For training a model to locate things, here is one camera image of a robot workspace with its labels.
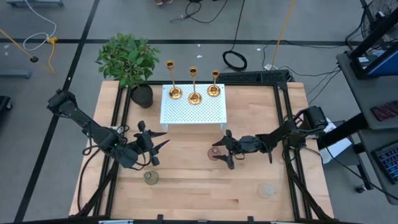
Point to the black floor fan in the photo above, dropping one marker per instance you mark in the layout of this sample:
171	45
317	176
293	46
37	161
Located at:
385	18

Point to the white power adapter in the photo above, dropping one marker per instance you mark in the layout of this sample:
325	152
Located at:
267	67

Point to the white box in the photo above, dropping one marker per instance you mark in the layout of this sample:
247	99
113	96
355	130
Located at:
337	147

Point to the white perforated metal shelf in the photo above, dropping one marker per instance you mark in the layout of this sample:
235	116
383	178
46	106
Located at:
192	115

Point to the dark red flat case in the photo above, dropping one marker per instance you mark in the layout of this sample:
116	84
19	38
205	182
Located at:
385	111

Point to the short brass candlestick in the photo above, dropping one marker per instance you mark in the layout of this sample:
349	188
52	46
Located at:
214	90

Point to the green ribbed glass candle holder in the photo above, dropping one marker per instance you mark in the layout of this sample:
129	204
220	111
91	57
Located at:
151	177

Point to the tall brass candlestick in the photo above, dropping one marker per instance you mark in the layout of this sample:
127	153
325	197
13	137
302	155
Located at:
175	92
195	98

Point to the black mesh panel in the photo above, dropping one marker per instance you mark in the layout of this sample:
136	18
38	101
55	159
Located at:
248	76

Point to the grey floor platform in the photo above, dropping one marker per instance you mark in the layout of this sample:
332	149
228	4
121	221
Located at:
14	74

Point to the grey side desk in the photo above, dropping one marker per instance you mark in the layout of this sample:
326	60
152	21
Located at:
357	102

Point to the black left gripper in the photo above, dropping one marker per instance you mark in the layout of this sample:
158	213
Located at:
146	147

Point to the black backlit keyboard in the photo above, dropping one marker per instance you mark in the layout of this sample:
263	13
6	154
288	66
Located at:
388	161

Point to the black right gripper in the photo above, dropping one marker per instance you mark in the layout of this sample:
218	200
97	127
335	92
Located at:
236	146

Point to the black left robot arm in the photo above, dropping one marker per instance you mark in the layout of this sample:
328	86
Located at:
99	133

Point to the black aluminium table frame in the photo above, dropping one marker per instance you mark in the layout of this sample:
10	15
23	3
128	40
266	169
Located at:
248	83

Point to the pink ribbed glass candle holder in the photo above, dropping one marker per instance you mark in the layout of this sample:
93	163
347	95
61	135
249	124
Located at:
213	151

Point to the black plant pot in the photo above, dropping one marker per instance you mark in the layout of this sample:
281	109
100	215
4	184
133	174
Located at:
142	97

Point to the green leafy plant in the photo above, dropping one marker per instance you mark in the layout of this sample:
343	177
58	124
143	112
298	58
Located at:
127	59

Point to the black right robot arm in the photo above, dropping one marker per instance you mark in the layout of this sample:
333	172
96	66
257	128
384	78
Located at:
280	133

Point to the yellow rod with black foot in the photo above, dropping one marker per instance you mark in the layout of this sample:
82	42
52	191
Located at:
34	59

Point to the black stand pole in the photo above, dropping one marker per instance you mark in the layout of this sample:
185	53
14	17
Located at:
373	33
342	130

